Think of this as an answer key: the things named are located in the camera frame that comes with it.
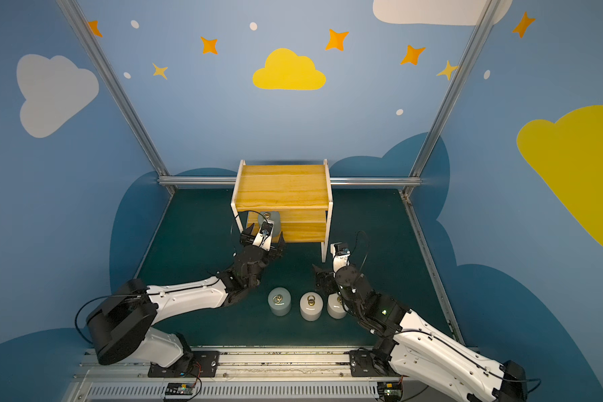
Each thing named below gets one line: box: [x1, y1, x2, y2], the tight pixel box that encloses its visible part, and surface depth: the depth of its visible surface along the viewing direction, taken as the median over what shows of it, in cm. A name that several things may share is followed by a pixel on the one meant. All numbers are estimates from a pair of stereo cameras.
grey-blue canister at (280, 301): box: [267, 286, 292, 317], surface depth 82 cm
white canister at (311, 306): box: [299, 291, 325, 322], surface depth 81 cm
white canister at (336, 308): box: [327, 293, 347, 320], surface depth 82 cm
